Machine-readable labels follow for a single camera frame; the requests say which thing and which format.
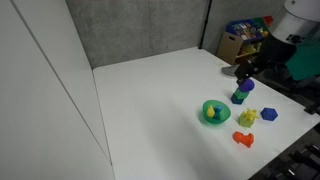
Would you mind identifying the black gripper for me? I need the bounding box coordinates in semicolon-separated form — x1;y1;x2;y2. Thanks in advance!
234;34;298;87

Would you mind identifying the orange toy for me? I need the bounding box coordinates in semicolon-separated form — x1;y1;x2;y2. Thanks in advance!
232;130;255;149

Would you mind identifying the yellow star toy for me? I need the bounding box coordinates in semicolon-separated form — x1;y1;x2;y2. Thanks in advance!
241;107;260;123

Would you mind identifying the blue toy bin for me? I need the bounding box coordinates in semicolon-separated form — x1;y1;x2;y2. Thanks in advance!
225;15;275;43

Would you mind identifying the small blue toy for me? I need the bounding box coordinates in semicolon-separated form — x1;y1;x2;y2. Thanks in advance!
213;104;225;121

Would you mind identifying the yellow pear toy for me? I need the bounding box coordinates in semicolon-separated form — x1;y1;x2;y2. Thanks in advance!
206;104;216;119

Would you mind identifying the green bowl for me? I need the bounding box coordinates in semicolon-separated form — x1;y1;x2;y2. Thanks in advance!
202;99;232;126

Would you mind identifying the purple cylinder block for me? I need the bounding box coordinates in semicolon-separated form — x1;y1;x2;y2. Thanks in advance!
238;78;256;93

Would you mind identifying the green block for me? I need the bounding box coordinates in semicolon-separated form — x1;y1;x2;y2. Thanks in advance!
234;87;250;100

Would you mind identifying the blue hexagon block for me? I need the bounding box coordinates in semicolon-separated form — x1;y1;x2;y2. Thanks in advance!
260;106;279;122

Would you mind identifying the yellow-green block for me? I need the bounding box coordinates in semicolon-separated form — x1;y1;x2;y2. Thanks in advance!
237;112;256;128

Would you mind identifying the black pole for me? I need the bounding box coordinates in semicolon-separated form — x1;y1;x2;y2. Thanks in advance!
198;0;213;50

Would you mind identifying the black clamp equipment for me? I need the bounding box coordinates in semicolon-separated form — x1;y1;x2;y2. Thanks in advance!
263;142;320;180

